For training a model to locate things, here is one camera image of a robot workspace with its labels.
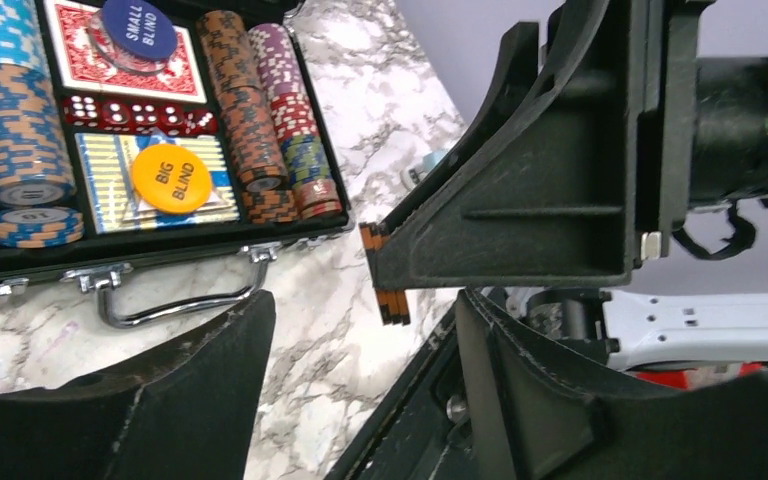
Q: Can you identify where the orange black poker chip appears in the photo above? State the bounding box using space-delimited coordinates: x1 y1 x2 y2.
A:
359 222 389 255
375 289 411 326

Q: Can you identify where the red dice row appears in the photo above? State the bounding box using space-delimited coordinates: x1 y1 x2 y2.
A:
59 94 219 137

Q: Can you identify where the orange black chip stack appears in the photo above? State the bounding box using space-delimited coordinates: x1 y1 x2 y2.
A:
196 10 298 224

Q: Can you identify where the red playing card deck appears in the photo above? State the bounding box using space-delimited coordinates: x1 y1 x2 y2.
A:
42 1 207 104

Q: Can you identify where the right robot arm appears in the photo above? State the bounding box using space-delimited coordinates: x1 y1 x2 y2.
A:
361 1 768 291

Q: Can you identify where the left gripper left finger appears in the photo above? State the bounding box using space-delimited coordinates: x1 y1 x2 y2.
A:
0 291 276 479

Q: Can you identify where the purple red chip stack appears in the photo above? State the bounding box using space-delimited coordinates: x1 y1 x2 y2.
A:
249 23 343 219

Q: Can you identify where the blue small blind button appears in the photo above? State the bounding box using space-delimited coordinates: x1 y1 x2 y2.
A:
100 0 178 61

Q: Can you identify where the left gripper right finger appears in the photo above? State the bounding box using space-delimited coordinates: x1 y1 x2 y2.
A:
455 290 768 479

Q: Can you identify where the light blue eraser block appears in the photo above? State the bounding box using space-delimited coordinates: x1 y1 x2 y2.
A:
400 150 448 190

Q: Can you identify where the orange big blind button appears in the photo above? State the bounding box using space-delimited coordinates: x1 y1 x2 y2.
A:
131 144 213 214

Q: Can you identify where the black poker chip case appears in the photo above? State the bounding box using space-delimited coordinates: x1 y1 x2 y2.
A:
0 0 357 280

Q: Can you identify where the light blue chip stack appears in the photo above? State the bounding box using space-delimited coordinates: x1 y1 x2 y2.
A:
0 1 85 249

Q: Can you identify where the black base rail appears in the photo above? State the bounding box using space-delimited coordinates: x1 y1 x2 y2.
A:
325 309 478 480

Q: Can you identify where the chrome case handle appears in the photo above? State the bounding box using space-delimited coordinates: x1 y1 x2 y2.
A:
59 243 283 331

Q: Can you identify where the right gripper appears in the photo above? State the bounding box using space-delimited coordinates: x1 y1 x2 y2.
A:
368 1 709 290

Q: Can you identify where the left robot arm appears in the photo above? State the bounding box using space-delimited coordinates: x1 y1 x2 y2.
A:
0 290 768 479

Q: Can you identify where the blue yellow card deck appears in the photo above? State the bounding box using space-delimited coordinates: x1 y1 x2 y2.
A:
75 132 241 234

